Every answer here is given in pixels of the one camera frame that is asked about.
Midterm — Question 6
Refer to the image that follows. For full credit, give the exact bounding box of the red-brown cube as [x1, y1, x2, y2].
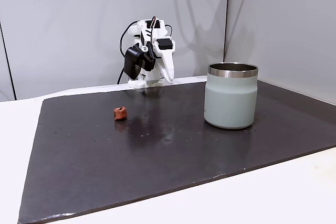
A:
[113, 106, 128, 122]

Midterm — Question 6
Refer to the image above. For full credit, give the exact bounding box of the pale green steel-rimmed cup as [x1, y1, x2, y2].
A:
[204, 62, 259, 130]

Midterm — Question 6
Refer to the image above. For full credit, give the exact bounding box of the black table mat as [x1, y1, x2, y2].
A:
[17, 79, 336, 224]

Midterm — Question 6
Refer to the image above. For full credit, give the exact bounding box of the black camera box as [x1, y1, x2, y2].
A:
[124, 43, 156, 80]

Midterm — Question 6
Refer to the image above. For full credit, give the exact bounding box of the black base cable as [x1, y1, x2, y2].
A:
[116, 69, 127, 85]

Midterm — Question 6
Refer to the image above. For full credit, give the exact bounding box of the black camera cable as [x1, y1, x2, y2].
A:
[119, 20, 173, 58]

